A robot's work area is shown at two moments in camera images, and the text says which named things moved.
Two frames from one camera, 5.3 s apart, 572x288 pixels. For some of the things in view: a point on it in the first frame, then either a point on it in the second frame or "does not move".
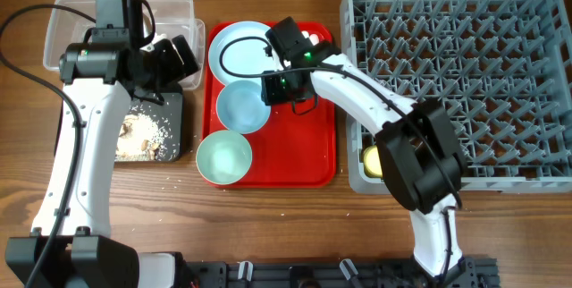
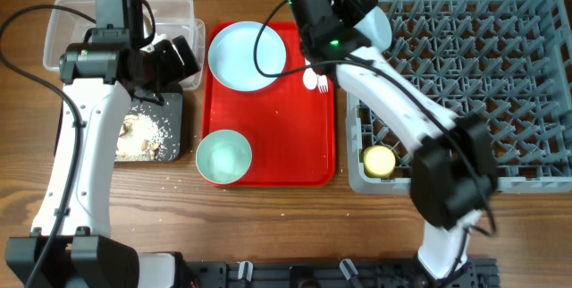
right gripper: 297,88 to 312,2
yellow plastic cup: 372,165 does not move
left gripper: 175,69 does not move
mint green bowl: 223,157 does not move
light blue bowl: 241,108 to 375,26
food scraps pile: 142,138 does not move
